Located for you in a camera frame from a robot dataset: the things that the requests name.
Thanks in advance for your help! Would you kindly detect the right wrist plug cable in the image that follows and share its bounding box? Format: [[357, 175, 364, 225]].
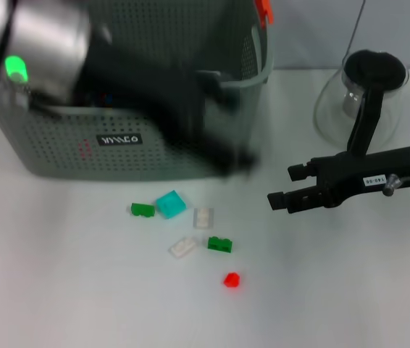
[[382, 173, 410, 212]]

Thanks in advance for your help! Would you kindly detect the green toy brick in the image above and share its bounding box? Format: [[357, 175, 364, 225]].
[[207, 236, 235, 254], [131, 202, 156, 218]]

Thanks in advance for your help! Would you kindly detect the clear cyan toy tile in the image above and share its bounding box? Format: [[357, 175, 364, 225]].
[[156, 190, 188, 221]]

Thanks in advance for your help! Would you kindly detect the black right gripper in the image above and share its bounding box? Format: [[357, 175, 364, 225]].
[[266, 146, 410, 215]]

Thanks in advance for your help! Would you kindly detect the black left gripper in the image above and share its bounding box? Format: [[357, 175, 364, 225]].
[[78, 21, 241, 175]]

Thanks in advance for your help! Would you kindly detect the thin grey background cable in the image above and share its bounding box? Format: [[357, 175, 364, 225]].
[[348, 0, 367, 55]]

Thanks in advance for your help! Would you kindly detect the white toy plate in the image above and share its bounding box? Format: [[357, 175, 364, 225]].
[[170, 236, 198, 259], [193, 207, 215, 231]]

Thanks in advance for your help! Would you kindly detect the grey perforated storage bin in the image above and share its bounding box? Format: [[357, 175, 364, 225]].
[[0, 0, 275, 181]]

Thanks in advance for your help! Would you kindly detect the left wrist plug cable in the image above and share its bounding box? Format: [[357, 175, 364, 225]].
[[9, 74, 33, 110]]

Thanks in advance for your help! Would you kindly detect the wrist plug cable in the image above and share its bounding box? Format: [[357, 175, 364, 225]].
[[9, 74, 33, 110], [382, 173, 410, 212]]

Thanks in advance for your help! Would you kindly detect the small red toy brick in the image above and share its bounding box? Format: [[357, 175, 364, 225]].
[[222, 272, 242, 289]]

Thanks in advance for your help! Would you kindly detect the glass teapot black handle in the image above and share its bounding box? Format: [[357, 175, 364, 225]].
[[313, 49, 410, 155]]

